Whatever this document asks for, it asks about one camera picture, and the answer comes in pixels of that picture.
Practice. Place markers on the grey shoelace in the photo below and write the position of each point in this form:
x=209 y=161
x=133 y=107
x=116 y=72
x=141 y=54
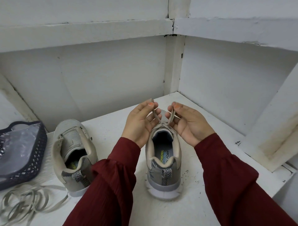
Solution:
x=23 y=202
x=171 y=116

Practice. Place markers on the clear plastic bag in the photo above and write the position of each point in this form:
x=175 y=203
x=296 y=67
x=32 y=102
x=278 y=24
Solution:
x=16 y=146

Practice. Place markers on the person's left forearm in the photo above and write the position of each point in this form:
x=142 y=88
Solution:
x=105 y=186

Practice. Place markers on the person's left hand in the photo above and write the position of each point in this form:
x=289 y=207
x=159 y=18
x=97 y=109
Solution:
x=138 y=125

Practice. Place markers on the grey mesh shoe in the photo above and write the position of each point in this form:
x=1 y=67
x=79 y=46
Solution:
x=74 y=163
x=163 y=179

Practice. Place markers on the dark plastic lattice basket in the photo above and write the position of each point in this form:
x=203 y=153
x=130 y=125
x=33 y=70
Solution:
x=25 y=167

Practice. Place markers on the person's right forearm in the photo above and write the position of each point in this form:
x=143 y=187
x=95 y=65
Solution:
x=246 y=181

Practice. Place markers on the person's right hand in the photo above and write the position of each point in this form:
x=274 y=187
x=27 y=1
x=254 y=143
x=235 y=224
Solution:
x=193 y=125

